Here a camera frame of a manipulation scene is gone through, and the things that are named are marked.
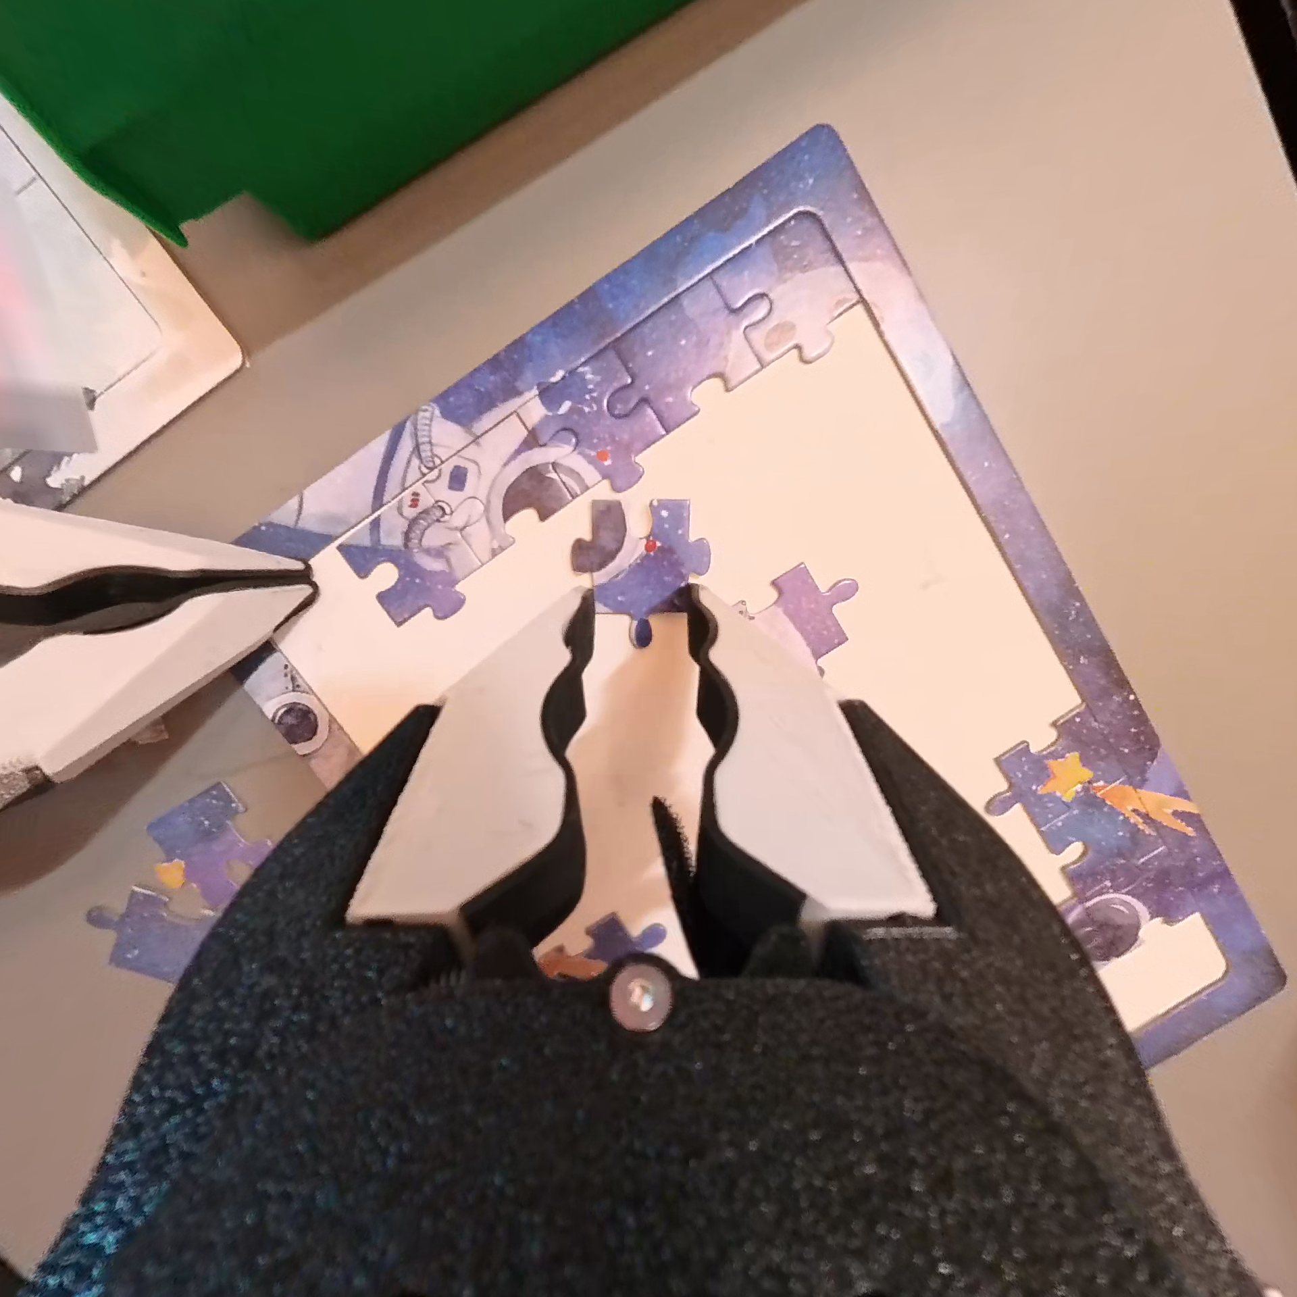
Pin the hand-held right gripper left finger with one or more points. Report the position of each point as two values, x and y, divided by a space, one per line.
476 801

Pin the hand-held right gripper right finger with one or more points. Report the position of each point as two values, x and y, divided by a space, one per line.
811 801

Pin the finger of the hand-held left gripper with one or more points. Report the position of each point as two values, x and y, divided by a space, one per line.
152 670
122 543

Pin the purple puzzle piece helmet arc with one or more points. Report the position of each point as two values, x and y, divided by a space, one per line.
658 568

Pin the blue space puzzle frame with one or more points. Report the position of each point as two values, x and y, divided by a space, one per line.
912 507

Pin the blue puzzle piece white corner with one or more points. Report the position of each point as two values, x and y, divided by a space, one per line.
203 832

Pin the plain purple puzzle piece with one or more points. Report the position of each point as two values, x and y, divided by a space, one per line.
807 619

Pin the orange comet tail puzzle piece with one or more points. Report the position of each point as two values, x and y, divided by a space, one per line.
618 934

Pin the blue starry puzzle piece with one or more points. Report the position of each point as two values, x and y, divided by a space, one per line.
152 938

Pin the pink dinosaur puzzle board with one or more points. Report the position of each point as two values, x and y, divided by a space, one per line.
172 334

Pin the joined comet star puzzle pieces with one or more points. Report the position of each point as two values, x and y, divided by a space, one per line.
1084 801

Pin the white astronaut puzzle piece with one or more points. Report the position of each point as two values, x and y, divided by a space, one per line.
1105 912

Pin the assembled astronaut puzzle pieces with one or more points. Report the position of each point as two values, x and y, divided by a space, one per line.
629 365

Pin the green plastic bin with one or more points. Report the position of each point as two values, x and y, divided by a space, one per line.
354 101

